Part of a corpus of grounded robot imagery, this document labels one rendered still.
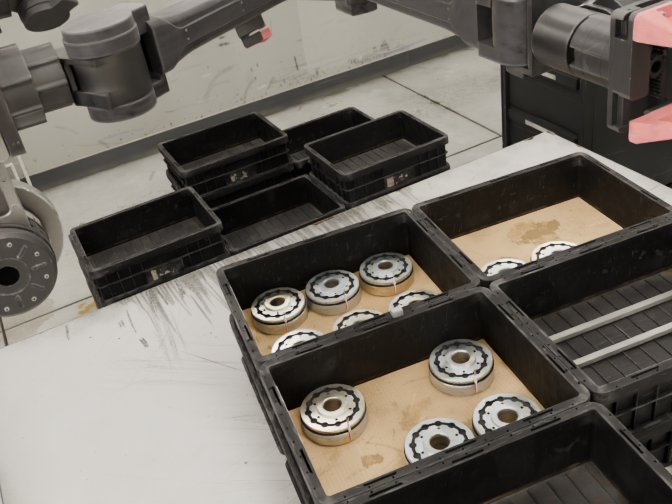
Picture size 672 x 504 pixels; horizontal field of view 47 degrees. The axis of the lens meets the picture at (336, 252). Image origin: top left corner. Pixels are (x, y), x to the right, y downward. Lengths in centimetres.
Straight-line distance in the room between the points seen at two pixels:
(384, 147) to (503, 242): 125
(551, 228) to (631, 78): 98
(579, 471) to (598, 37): 65
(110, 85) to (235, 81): 350
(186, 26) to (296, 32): 351
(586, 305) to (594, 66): 78
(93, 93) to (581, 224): 106
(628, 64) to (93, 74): 53
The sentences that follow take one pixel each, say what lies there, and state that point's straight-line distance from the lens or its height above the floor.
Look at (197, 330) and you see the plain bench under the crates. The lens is 170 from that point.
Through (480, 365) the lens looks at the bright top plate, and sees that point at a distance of 126.
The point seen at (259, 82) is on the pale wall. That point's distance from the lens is 441.
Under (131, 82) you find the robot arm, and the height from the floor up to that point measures 144.
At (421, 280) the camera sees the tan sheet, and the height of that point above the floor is 83.
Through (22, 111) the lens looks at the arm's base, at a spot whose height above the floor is 144.
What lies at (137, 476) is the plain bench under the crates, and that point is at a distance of 144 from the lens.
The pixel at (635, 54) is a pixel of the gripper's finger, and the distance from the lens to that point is 66.
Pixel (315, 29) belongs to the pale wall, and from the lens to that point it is 449.
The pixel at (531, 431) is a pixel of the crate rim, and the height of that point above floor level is 93.
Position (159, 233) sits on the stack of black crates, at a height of 49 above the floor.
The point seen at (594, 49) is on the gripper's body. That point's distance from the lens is 70.
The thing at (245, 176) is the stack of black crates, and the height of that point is 50.
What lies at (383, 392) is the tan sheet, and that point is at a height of 83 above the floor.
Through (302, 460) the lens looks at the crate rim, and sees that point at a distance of 106.
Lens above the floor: 171
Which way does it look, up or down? 33 degrees down
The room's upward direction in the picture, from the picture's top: 10 degrees counter-clockwise
